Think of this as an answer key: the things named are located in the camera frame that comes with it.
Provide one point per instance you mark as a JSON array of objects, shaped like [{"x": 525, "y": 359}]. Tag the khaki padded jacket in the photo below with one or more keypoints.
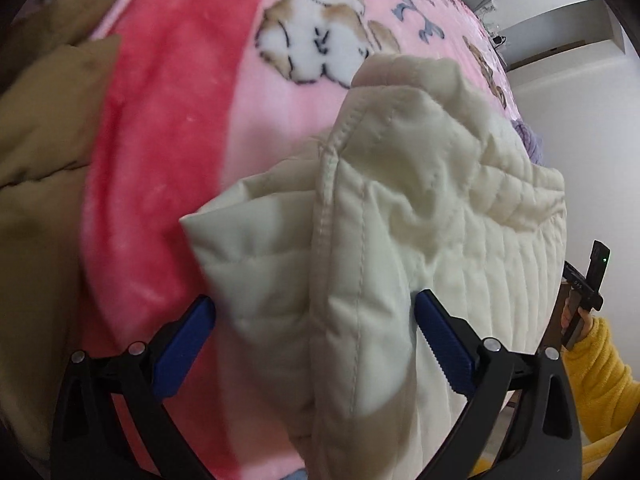
[{"x": 45, "y": 170}]

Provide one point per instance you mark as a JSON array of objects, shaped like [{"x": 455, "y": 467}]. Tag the small dark bedside device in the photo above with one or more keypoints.
[{"x": 496, "y": 39}]

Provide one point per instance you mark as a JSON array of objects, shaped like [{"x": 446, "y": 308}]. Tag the person's right hand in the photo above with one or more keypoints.
[{"x": 580, "y": 325}]

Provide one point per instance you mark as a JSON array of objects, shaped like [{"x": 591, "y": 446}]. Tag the person's right forearm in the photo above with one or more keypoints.
[{"x": 600, "y": 385}]

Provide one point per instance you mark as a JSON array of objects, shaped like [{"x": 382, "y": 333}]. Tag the purple knit sweater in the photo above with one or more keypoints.
[{"x": 529, "y": 139}]

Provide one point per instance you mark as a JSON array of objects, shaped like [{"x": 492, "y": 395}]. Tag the cream quilted jacket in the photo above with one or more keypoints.
[{"x": 410, "y": 220}]

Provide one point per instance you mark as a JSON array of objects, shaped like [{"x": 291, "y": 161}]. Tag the pink printed blanket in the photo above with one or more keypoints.
[{"x": 200, "y": 110}]

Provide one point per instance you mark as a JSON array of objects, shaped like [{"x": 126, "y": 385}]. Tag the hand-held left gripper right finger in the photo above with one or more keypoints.
[{"x": 445, "y": 342}]

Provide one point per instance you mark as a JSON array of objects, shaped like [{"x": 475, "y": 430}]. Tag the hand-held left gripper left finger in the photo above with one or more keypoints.
[{"x": 185, "y": 345}]

